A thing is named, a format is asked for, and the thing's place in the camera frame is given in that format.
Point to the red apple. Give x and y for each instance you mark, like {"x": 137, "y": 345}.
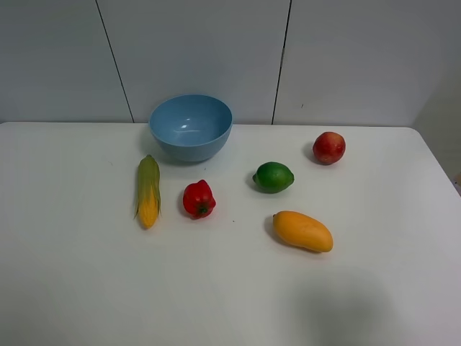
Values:
{"x": 329, "y": 148}

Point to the red bell pepper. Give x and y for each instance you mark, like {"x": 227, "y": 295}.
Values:
{"x": 198, "y": 200}

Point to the blue plastic bowl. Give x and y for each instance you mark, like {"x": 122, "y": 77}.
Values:
{"x": 191, "y": 127}

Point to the green lime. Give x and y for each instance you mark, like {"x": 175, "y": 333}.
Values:
{"x": 273, "y": 177}

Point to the yellow corn cob with husk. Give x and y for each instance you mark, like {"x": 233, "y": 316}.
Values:
{"x": 148, "y": 201}

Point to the yellow mango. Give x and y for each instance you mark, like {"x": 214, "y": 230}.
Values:
{"x": 302, "y": 231}

